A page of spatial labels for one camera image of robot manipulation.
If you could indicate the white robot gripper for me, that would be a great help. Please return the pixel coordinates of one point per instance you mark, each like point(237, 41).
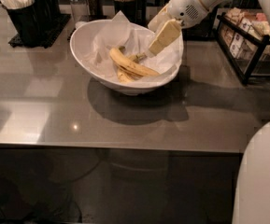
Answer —
point(183, 7)

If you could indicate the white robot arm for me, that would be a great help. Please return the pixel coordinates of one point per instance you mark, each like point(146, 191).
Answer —
point(252, 193)

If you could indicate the front yellow banana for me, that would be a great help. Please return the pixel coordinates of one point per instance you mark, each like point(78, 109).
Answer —
point(121, 60)

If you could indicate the yellow banana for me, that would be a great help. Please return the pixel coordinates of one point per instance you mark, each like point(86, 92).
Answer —
point(125, 76)
point(121, 60)

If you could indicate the white ceramic bowl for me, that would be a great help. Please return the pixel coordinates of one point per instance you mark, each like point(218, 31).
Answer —
point(91, 42)

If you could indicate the rear yellow banana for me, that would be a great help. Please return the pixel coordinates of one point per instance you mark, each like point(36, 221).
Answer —
point(125, 76)

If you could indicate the black napkin holder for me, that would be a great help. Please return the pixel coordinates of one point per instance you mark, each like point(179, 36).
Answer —
point(201, 31)

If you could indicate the black cup of wooden stirrers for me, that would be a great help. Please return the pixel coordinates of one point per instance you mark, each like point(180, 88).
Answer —
point(129, 3)

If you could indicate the white paper liner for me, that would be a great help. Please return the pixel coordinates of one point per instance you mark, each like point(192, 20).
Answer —
point(129, 54)

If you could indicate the pepper shaker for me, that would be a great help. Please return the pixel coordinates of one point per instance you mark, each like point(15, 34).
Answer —
point(95, 8)

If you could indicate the salt shaker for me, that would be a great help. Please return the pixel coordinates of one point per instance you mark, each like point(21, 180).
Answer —
point(79, 10)

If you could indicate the black woven mat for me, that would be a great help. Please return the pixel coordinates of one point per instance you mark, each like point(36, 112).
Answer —
point(48, 38)

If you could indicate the rear black cutlery cup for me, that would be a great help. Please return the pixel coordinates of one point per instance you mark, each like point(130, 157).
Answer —
point(47, 11)

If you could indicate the black cutlery cup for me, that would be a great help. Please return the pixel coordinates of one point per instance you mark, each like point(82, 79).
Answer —
point(23, 16)
point(47, 11)

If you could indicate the front black cutlery cup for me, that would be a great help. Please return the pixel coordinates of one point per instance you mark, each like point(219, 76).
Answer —
point(23, 16)

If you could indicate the black wire sachet rack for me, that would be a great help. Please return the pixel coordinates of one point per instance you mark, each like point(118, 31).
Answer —
point(244, 37)

